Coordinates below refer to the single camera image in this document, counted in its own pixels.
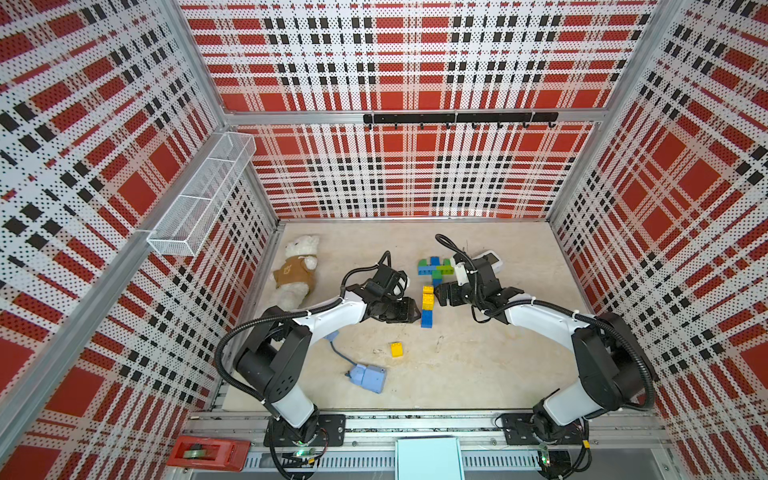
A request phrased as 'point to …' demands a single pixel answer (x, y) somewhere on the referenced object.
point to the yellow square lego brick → (397, 349)
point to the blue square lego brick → (435, 261)
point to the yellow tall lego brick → (428, 301)
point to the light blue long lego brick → (426, 270)
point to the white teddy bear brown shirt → (295, 279)
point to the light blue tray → (428, 458)
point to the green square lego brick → (436, 274)
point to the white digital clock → (498, 265)
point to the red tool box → (210, 453)
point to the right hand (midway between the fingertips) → (450, 287)
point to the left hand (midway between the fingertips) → (418, 315)
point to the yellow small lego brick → (428, 293)
